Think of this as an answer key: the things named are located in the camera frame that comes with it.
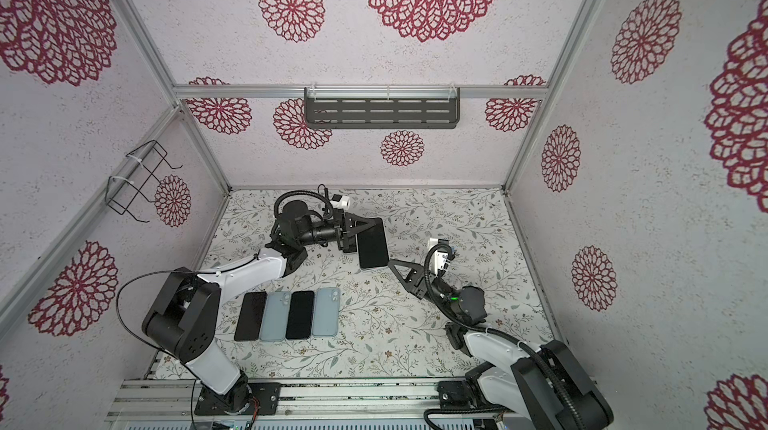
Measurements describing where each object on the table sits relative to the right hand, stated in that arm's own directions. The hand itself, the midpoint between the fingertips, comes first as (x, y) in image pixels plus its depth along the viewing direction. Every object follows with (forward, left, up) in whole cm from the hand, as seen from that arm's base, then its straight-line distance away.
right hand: (390, 266), depth 67 cm
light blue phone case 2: (0, +19, -28) cm, 34 cm away
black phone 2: (-2, +27, -27) cm, 38 cm away
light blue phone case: (-2, +34, -28) cm, 44 cm away
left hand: (+12, +5, -1) cm, 13 cm away
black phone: (+6, +4, -1) cm, 8 cm away
